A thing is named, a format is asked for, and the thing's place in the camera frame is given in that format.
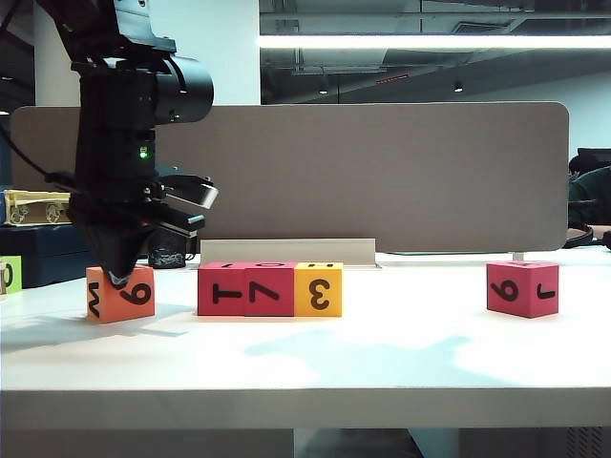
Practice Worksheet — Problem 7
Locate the red foam block 6 J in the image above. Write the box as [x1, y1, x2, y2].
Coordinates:
[486, 260, 559, 320]

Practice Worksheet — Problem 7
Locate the person in dark green jacket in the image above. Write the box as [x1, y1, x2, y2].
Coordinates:
[569, 156, 611, 228]

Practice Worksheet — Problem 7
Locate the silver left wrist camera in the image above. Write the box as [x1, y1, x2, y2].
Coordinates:
[160, 174, 221, 211]

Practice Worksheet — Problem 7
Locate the yellow foam block 3 N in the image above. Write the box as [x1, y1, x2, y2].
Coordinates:
[293, 261, 344, 318]

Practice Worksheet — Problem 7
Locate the red foam block letter T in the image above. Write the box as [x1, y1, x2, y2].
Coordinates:
[197, 261, 248, 317]

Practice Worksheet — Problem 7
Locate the red foam block 7 R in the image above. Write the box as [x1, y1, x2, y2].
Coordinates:
[243, 260, 297, 319]

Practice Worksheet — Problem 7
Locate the yellow ornate box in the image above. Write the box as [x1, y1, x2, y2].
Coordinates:
[2, 189, 73, 225]

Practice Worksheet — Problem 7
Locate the dark blue box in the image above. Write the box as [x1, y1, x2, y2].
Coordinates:
[0, 222, 104, 289]

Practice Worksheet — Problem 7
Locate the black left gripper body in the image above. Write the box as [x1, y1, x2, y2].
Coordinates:
[66, 176, 207, 239]

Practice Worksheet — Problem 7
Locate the green foam block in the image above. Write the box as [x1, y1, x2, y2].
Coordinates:
[0, 255, 23, 294]

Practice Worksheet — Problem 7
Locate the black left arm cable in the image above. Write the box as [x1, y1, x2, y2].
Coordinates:
[0, 112, 77, 195]

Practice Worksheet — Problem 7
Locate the brown desk divider panel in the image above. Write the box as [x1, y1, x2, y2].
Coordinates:
[10, 101, 571, 254]

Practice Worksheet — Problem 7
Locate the black mug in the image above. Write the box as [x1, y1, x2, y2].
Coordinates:
[146, 227, 200, 269]

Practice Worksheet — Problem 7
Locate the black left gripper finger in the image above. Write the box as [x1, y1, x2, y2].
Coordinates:
[75, 221, 157, 288]

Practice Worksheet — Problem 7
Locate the orange foam block M 6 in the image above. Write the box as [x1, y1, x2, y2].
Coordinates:
[85, 265, 157, 324]

